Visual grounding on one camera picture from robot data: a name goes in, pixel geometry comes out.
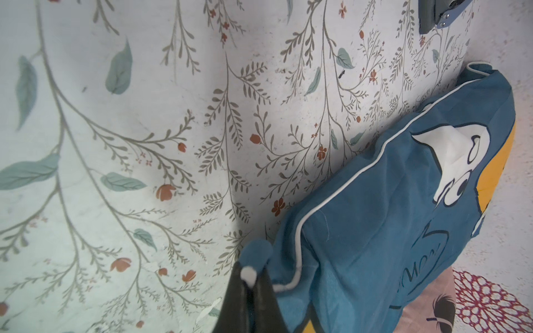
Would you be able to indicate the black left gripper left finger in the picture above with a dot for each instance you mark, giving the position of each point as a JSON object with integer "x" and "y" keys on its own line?
{"x": 235, "y": 313}

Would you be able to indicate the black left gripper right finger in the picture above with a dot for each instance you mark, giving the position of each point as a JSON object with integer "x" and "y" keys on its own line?
{"x": 267, "y": 317}

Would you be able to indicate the blue cartoon pillowcase pillow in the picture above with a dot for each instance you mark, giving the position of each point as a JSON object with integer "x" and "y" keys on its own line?
{"x": 353, "y": 254}

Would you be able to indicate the pink good night pillow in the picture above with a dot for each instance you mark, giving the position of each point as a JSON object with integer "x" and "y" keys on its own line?
{"x": 432, "y": 311}

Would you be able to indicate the grey blue hole punch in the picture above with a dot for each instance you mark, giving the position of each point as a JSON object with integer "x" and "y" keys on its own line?
{"x": 439, "y": 14}

